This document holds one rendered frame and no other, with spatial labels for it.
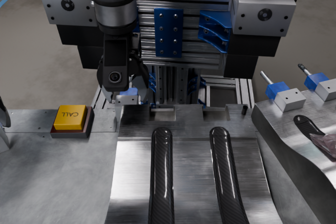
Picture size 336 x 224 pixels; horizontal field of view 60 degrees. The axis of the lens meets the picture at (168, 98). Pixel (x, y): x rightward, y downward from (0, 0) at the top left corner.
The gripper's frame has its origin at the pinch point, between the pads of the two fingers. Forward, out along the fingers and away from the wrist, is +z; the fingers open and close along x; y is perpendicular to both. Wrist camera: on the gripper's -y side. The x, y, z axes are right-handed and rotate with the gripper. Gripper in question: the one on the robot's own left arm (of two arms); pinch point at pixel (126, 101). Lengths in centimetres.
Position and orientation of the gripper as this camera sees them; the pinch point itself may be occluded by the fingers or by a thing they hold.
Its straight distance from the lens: 67.6
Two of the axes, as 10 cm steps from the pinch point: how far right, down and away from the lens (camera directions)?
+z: 0.0, 7.0, 7.1
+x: -10.0, -0.1, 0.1
